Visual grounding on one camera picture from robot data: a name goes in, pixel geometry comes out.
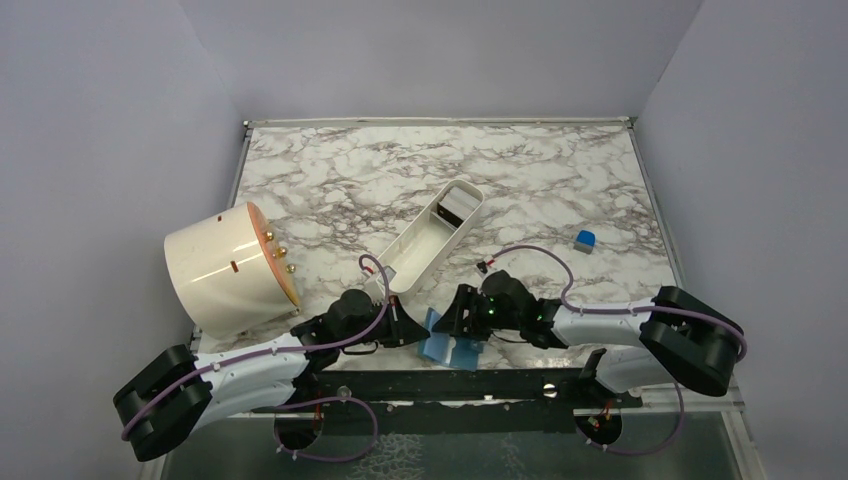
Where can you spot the small blue grey block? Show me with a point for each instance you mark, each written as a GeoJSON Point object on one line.
{"type": "Point", "coordinates": [585, 241]}

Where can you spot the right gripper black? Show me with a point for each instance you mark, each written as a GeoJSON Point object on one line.
{"type": "Point", "coordinates": [455, 322]}

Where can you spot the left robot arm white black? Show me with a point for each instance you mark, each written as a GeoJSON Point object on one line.
{"type": "Point", "coordinates": [180, 392]}

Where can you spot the white oblong plastic tray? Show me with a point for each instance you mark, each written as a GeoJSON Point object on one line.
{"type": "Point", "coordinates": [425, 243]}

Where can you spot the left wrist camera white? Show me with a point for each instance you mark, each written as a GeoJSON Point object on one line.
{"type": "Point", "coordinates": [383, 280]}

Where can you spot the white cards stack in tray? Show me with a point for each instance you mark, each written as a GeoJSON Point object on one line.
{"type": "Point", "coordinates": [459, 202]}

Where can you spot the cream cylindrical container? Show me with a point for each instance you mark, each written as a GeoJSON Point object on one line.
{"type": "Point", "coordinates": [230, 273]}

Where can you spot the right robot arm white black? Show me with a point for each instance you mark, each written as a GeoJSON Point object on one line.
{"type": "Point", "coordinates": [672, 337]}

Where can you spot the black credit card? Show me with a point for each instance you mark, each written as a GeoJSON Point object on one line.
{"type": "Point", "coordinates": [447, 217]}

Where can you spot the black front mounting rail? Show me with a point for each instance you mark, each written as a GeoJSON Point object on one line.
{"type": "Point", "coordinates": [445, 402]}

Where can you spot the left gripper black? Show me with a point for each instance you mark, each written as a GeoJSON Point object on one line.
{"type": "Point", "coordinates": [402, 331]}

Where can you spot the blue leather card holder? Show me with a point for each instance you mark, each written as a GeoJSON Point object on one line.
{"type": "Point", "coordinates": [447, 351]}

